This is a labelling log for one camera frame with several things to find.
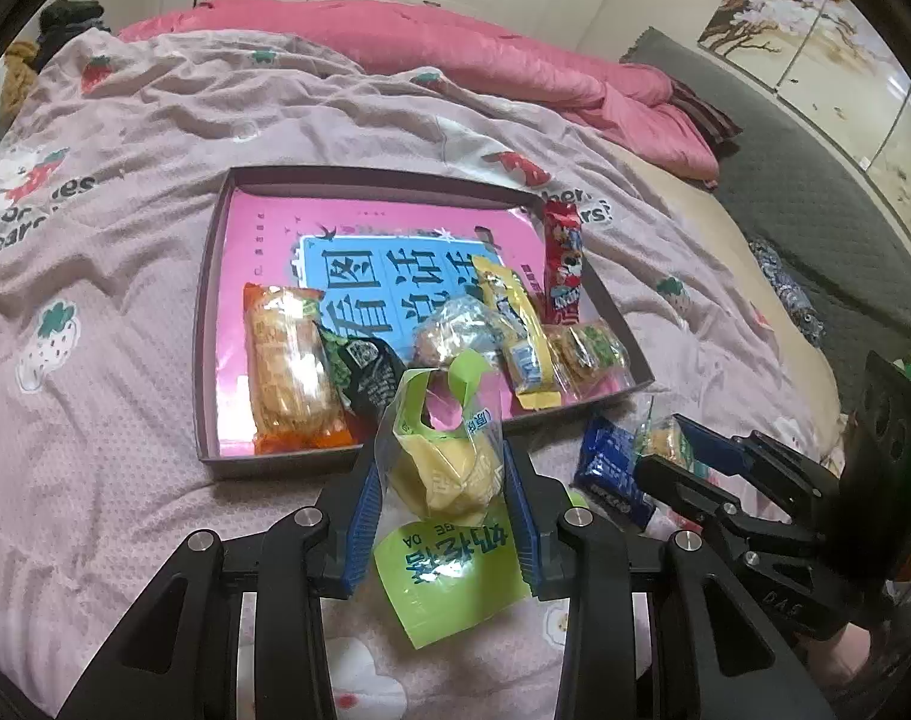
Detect red snack packet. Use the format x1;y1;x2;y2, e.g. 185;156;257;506
541;199;585;327

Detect dark cardboard box tray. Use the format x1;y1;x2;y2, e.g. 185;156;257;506
191;165;655;482

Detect dark clothes pile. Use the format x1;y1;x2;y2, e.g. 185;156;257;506
39;0;112;53

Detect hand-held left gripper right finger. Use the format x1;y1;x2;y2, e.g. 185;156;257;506
502;439;838;720

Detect orange snack packet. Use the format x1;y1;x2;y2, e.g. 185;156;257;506
243;283;353;455

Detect black white patterned cloth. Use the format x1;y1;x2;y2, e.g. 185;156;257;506
747;236;827;350

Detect beige bed sheet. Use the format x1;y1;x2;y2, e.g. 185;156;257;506
612;142;846;458

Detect pink quilt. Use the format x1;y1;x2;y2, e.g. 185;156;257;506
116;0;722;181

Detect clear cracker packet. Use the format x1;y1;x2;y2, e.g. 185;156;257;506
631;394;700;470

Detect tree mural sliding doors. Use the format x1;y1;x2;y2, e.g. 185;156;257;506
699;0;911;241

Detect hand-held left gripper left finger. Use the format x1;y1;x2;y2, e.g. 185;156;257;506
54;442;385;720

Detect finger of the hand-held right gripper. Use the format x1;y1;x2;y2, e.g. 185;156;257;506
635;454;816;593
676;414;838;511

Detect green yellow pastry packet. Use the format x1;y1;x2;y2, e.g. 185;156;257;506
372;349;531;650

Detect clear-wrapped cookie packet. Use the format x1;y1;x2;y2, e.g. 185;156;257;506
541;319;632;398

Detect blue snack packet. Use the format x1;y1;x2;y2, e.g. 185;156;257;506
573;416;659;530

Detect dark striped pillow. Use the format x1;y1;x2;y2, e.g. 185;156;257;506
669;82;742;143

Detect pink strawberry print blanket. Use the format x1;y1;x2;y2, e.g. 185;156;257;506
0;30;838;720

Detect yellow snack packet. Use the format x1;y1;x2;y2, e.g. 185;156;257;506
474;255;565;410

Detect black green pea packet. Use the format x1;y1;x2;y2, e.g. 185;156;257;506
312;321;407;421

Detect grey quilted bedspread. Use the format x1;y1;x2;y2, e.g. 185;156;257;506
620;26;911;406

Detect clear pastry packet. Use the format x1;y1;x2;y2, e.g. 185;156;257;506
412;296;505;372

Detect brown fuzzy cloth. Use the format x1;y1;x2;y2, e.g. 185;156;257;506
0;41;44;128

